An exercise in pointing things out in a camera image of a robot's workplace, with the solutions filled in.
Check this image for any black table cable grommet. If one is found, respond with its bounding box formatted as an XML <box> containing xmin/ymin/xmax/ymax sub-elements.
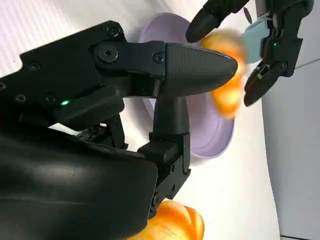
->
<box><xmin>243</xmin><ymin>6</ymin><xmax>253</xmax><ymax>22</ymax></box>

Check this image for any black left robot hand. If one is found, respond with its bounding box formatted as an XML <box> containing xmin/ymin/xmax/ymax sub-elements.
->
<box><xmin>186</xmin><ymin>0</ymin><xmax>313</xmax><ymax>108</ymax></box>

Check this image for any lilac plate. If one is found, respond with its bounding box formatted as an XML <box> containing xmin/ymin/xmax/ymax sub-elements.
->
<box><xmin>138</xmin><ymin>12</ymin><xmax>236</xmax><ymax>160</ymax></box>

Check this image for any orange and white bread roll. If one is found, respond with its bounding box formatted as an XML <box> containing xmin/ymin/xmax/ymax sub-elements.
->
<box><xmin>134</xmin><ymin>199</ymin><xmax>206</xmax><ymax>240</ymax></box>
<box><xmin>199</xmin><ymin>28</ymin><xmax>247</xmax><ymax>121</ymax></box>

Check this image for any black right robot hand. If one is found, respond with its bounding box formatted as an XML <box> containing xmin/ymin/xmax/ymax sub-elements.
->
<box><xmin>0</xmin><ymin>21</ymin><xmax>238</xmax><ymax>240</ymax></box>

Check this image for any pale green mug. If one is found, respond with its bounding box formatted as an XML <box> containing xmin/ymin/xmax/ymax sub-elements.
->
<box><xmin>241</xmin><ymin>17</ymin><xmax>272</xmax><ymax>65</ymax></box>

